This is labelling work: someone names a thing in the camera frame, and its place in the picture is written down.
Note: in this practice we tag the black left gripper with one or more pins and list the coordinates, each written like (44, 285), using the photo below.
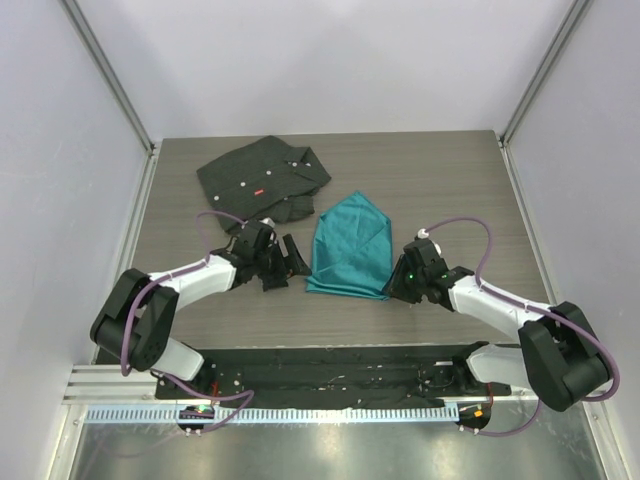
(294, 262)

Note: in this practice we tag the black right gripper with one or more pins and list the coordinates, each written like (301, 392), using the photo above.
(395, 287)

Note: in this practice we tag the teal satin napkin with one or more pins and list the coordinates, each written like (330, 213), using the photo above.
(352, 250)

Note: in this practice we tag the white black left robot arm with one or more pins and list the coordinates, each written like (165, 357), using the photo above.
(136, 320)

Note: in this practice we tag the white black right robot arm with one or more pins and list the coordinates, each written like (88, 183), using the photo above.
(557, 354)

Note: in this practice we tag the dark pinstriped shirt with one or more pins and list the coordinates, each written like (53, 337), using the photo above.
(267, 178)

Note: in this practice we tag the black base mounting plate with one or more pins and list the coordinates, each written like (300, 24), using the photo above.
(454, 355)

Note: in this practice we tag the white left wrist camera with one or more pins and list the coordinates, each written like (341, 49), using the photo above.
(270, 223)

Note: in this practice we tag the white slotted cable duct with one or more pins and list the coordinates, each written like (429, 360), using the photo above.
(184, 414)

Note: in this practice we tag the aluminium frame rail right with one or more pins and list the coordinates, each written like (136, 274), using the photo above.
(569, 24)

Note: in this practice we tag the aluminium frame post left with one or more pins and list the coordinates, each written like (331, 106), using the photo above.
(91, 43)

